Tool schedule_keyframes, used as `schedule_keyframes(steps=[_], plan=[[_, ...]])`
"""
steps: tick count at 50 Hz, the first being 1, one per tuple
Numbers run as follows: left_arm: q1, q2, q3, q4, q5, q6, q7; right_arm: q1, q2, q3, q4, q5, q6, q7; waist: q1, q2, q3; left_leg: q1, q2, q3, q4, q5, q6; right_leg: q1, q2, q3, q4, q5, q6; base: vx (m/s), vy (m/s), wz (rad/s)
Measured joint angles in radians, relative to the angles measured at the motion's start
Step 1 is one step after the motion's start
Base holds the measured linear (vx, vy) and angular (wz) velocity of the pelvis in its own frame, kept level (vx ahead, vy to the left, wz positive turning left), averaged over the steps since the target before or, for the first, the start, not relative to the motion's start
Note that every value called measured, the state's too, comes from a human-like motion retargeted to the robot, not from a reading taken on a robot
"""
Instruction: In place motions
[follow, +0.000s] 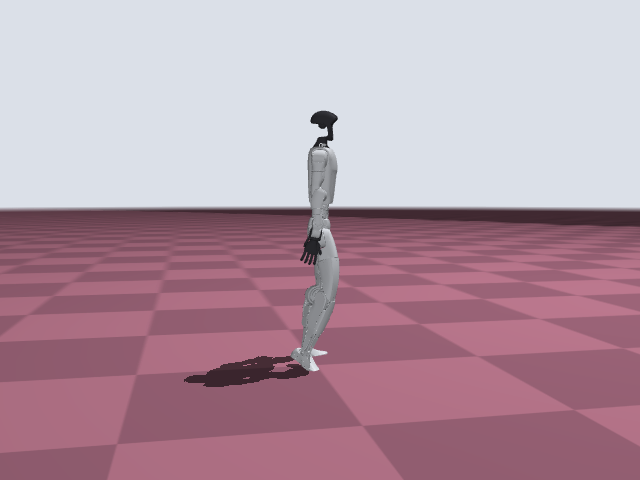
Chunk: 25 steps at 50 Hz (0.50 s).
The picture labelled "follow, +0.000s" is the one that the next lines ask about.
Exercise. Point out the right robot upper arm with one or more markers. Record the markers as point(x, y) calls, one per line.
point(319, 159)

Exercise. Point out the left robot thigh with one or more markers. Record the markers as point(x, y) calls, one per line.
point(311, 291)

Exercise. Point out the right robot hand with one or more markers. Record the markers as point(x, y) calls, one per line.
point(312, 247)

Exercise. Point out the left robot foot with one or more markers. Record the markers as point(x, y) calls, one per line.
point(315, 352)

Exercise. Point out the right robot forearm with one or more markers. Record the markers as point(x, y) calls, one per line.
point(317, 208)

